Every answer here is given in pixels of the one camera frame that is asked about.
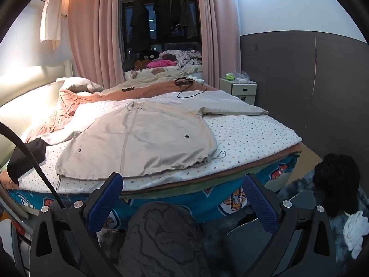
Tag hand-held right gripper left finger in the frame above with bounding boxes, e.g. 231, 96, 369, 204
30, 172, 124, 277

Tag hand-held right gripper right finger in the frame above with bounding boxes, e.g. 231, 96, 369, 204
243, 173, 341, 277

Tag beige jacket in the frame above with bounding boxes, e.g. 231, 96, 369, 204
43, 91, 269, 181

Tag pile of clothes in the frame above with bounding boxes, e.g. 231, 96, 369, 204
124, 65, 204, 85

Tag floral clothes pile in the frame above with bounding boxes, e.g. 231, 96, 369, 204
160, 50, 202, 67

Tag row of dark hanging clothes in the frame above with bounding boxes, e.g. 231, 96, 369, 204
154, 0, 199, 39

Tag blue-grey shaggy rug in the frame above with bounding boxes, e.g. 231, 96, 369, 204
202, 167, 369, 277

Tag white dotted blanket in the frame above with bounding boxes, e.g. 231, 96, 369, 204
19, 91, 302, 192

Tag person's leg in grey pants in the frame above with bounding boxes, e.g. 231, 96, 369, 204
118, 202, 212, 277

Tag black fuzzy garment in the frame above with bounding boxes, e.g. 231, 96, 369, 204
313, 152, 361, 218

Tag black cloth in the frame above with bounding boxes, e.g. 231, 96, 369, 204
6, 138, 47, 184

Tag white cloth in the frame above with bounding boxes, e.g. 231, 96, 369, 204
343, 210, 364, 251

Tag cream nightstand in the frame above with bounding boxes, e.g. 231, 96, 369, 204
219, 78, 257, 106

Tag white pillow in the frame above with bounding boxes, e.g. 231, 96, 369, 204
56, 77, 104, 93

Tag clear plastic bags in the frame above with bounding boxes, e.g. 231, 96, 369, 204
233, 71, 257, 84

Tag cream headboard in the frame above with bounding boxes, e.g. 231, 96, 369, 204
0, 59, 72, 162

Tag pink cloth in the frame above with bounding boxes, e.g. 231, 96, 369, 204
146, 59, 177, 69

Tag brown plush toy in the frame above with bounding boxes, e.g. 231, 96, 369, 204
134, 50, 160, 70

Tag pink curtain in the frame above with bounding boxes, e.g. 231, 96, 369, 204
68, 0, 126, 90
196, 0, 241, 94

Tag dark hanging coat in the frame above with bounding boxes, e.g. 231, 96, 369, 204
130, 0, 152, 51

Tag white hanging garment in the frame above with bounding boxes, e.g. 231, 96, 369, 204
39, 0, 62, 50

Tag thick black cable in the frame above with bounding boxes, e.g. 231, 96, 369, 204
0, 121, 67, 210

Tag black wired device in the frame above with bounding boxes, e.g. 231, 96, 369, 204
174, 76, 208, 99

